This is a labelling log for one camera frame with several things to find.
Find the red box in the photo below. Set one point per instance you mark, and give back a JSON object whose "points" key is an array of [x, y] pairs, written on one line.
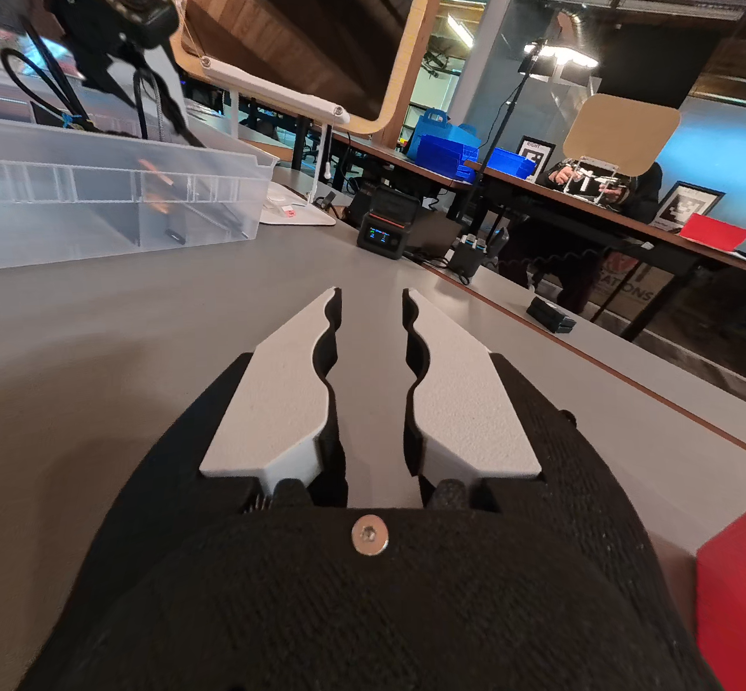
{"points": [[711, 230]]}

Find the black power station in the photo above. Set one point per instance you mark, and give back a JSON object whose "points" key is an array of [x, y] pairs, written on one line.
{"points": [[387, 219]]}

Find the clear acrylic post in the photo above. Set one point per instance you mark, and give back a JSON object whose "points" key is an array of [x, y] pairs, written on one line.
{"points": [[323, 161]]}

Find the white bracket bar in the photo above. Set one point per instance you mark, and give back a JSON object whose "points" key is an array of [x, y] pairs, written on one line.
{"points": [[274, 91]]}

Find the blue plastic bin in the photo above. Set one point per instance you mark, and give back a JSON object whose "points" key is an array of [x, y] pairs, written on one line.
{"points": [[507, 162]]}

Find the long wooden table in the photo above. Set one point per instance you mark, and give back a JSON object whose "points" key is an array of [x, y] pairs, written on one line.
{"points": [[641, 224]]}

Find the black light stand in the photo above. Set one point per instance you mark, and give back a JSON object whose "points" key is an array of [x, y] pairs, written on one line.
{"points": [[536, 67]]}

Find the wooden framed board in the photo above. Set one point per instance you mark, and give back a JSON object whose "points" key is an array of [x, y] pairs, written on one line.
{"points": [[291, 3]]}

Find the red plastic bin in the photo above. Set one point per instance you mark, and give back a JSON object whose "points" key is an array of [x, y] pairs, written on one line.
{"points": [[722, 615]]}

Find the black battery charger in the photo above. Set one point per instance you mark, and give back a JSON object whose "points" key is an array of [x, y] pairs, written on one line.
{"points": [[469, 260]]}

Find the blue plastic tote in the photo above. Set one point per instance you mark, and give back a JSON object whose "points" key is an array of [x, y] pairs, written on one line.
{"points": [[443, 149]]}

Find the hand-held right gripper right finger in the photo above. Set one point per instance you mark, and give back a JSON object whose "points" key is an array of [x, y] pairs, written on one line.
{"points": [[466, 411]]}

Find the framed marker tag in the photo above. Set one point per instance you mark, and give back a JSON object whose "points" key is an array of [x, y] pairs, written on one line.
{"points": [[536, 158], [687, 207]]}

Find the clear plastic bin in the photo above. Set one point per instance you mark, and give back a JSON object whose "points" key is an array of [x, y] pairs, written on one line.
{"points": [[70, 225]]}

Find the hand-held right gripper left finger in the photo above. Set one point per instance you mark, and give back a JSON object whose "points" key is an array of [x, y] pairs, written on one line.
{"points": [[274, 405]]}

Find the small black box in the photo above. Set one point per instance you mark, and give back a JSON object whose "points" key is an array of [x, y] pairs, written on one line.
{"points": [[548, 313]]}

